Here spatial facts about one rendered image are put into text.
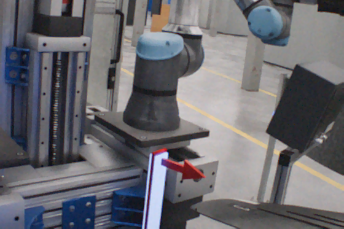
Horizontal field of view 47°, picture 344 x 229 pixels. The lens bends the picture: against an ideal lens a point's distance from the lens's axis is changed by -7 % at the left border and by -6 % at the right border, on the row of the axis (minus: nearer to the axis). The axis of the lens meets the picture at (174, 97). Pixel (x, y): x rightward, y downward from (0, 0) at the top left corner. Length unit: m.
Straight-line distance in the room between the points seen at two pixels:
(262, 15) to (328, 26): 9.34
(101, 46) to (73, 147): 1.44
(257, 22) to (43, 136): 0.56
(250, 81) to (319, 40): 3.58
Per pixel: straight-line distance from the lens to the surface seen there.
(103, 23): 2.43
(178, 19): 1.16
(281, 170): 1.00
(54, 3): 0.96
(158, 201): 0.51
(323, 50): 10.32
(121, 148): 1.12
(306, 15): 10.80
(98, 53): 2.44
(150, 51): 1.03
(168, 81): 1.04
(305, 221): 0.40
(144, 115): 1.05
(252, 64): 7.20
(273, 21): 0.93
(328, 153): 2.49
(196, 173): 0.46
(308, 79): 0.98
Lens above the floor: 1.36
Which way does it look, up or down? 13 degrees down
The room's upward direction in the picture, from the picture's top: 7 degrees clockwise
